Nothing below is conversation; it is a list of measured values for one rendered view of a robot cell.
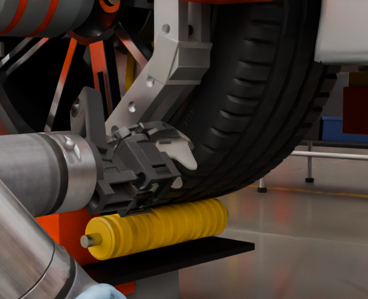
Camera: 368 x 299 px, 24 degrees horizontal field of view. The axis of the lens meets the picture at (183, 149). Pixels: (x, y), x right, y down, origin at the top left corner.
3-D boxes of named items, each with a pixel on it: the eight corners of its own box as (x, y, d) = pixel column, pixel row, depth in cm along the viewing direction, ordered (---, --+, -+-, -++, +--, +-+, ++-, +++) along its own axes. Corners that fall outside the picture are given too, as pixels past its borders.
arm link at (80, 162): (5, 169, 97) (42, 111, 92) (38, 166, 101) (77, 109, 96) (41, 232, 94) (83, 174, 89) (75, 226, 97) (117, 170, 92)
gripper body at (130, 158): (153, 213, 106) (79, 226, 97) (118, 160, 109) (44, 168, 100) (186, 172, 102) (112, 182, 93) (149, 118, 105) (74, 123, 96)
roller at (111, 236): (239, 234, 133) (239, 197, 133) (99, 266, 111) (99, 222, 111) (210, 229, 137) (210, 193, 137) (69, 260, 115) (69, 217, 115)
